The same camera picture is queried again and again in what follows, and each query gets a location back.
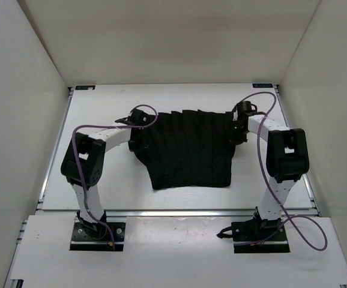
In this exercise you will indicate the left blue corner label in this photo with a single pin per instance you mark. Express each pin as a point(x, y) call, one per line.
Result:
point(84, 87)

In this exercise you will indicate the blue corner label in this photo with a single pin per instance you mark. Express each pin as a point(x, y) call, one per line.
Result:
point(262, 85)
point(84, 87)

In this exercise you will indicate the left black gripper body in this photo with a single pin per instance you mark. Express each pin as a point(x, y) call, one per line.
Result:
point(136, 144)

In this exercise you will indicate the right blue corner label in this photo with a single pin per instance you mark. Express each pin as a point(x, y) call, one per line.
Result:
point(262, 85)

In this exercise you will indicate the aluminium table rail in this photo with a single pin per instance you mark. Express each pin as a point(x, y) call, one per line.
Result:
point(187, 213)

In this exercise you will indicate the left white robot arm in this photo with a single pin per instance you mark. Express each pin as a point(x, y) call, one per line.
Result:
point(83, 164)

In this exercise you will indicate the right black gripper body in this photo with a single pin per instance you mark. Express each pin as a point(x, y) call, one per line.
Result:
point(237, 136)

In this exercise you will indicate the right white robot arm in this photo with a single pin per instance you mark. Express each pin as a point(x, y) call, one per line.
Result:
point(287, 161)

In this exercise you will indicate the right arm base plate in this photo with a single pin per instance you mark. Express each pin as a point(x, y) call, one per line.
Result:
point(249, 238)

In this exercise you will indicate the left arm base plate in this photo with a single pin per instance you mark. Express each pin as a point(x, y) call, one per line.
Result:
point(83, 241)

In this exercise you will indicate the black pleated skirt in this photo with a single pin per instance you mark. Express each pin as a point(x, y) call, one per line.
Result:
point(188, 149)

